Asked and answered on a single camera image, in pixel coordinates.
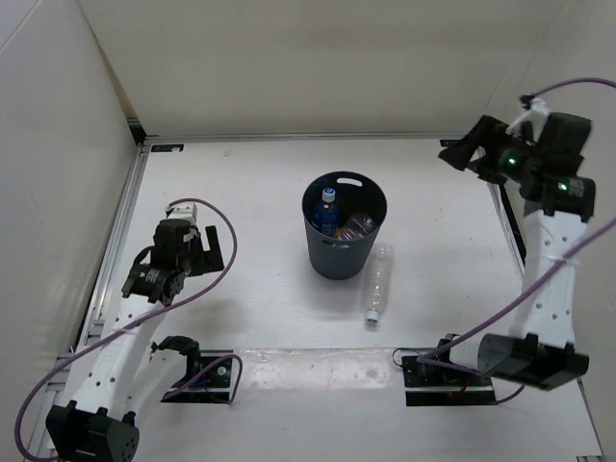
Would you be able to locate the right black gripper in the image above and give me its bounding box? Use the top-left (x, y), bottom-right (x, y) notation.
top-left (439, 116), bottom-right (543, 188)

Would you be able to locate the blue label plastic bottle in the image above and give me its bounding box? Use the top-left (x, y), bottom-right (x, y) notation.
top-left (312, 188), bottom-right (340, 238)

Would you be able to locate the white label clear bottle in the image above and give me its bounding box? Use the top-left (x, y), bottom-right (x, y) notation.
top-left (342, 213), bottom-right (377, 239)

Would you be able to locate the clear unlabelled plastic bottle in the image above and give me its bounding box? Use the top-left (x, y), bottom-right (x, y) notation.
top-left (360, 244), bottom-right (394, 328)

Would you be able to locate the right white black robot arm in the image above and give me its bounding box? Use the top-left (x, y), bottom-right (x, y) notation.
top-left (432, 113), bottom-right (597, 391)

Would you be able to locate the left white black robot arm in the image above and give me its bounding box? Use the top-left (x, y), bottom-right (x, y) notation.
top-left (45, 212), bottom-right (225, 461)

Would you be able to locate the dark grey plastic bin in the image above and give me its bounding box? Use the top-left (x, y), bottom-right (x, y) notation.
top-left (301, 171), bottom-right (387, 280)

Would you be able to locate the right blue corner label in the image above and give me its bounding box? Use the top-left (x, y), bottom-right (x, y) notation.
top-left (439, 139), bottom-right (458, 147)

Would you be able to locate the blue corner label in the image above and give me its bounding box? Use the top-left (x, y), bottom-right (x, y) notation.
top-left (439, 139), bottom-right (458, 147)
top-left (150, 143), bottom-right (184, 153)

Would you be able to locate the left blue corner label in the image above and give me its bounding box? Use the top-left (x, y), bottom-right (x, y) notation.
top-left (150, 143), bottom-right (184, 153)

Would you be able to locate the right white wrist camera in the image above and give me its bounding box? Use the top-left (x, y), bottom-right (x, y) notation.
top-left (505, 95), bottom-right (551, 141)

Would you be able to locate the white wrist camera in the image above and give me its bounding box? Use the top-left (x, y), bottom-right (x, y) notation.
top-left (505, 95), bottom-right (551, 141)
top-left (166, 202), bottom-right (197, 226)

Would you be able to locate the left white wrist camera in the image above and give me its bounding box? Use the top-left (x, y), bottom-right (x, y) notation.
top-left (166, 202), bottom-right (197, 226)

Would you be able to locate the right aluminium frame rail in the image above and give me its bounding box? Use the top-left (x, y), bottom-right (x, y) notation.
top-left (475, 137), bottom-right (605, 458)

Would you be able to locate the aluminium frame rail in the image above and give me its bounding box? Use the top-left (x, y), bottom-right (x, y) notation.
top-left (28, 116), bottom-right (147, 458)
top-left (475, 137), bottom-right (605, 458)

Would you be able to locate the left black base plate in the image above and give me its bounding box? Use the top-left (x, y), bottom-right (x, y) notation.
top-left (161, 349), bottom-right (239, 404)

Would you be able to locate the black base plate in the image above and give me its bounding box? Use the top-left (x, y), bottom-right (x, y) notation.
top-left (161, 349), bottom-right (239, 404)
top-left (392, 348), bottom-right (497, 407)

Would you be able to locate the left aluminium frame rail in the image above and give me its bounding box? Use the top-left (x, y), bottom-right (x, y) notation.
top-left (28, 116), bottom-right (147, 458)

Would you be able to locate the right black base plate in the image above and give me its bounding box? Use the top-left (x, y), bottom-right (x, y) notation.
top-left (392, 348), bottom-right (497, 407)

